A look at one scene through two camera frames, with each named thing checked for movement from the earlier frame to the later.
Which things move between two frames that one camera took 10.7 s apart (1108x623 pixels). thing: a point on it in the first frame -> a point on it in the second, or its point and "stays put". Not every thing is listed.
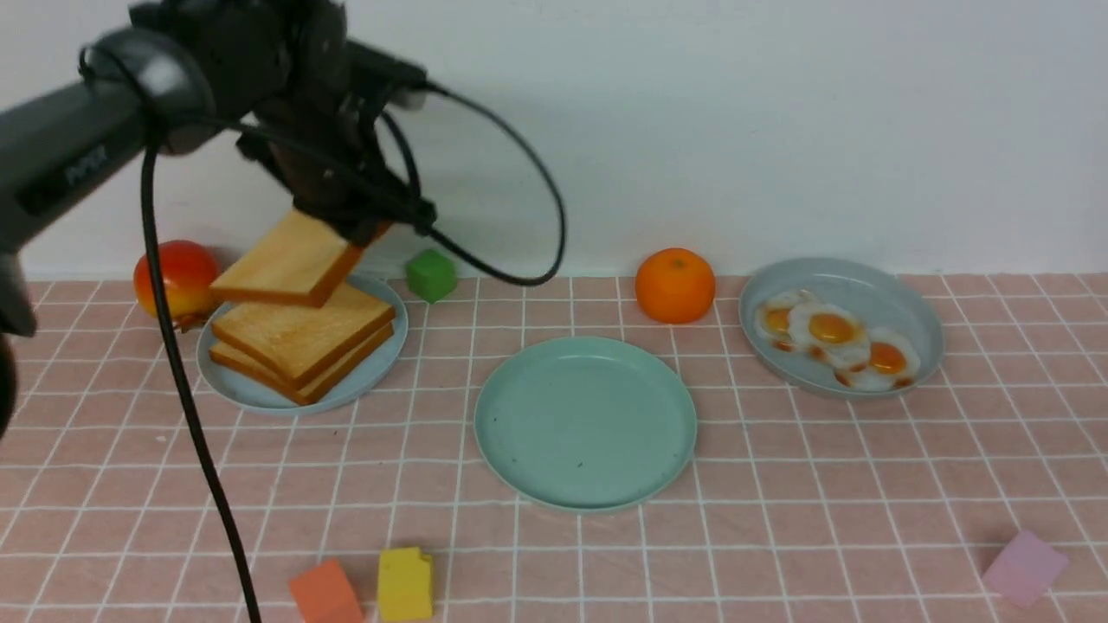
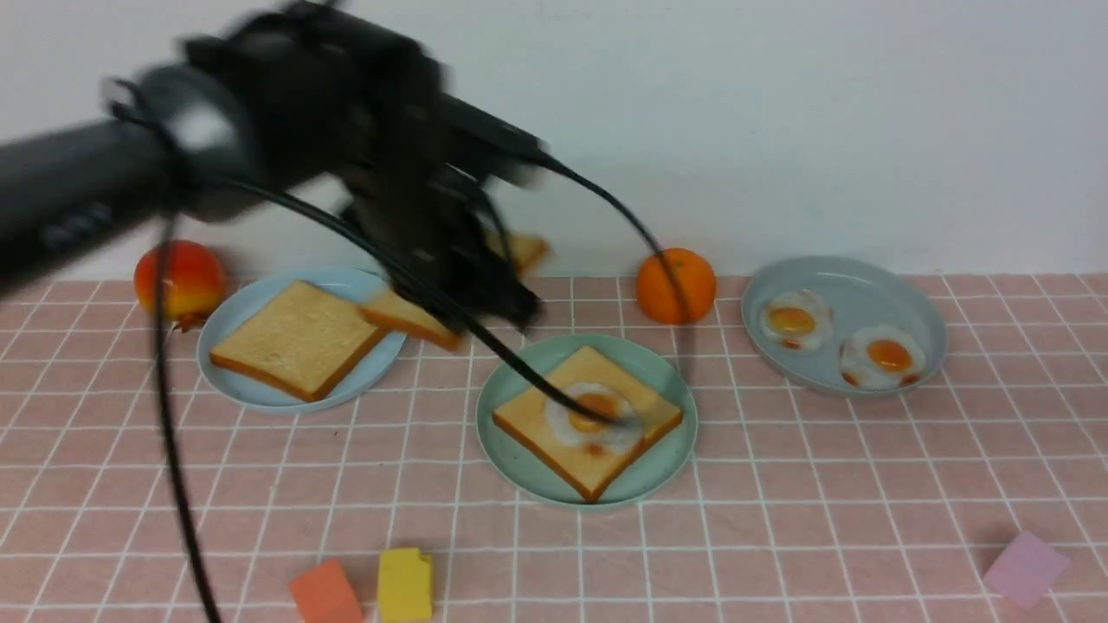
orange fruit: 675,285 stays put
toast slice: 298,343 -> 525,253
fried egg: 831,334 -> 590,434
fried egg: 892,362 stays put
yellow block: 405,588 stays put
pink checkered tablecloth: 563,454 stays put
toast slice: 289,261 -> 589,451
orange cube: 324,594 stays put
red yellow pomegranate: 190,271 stays put
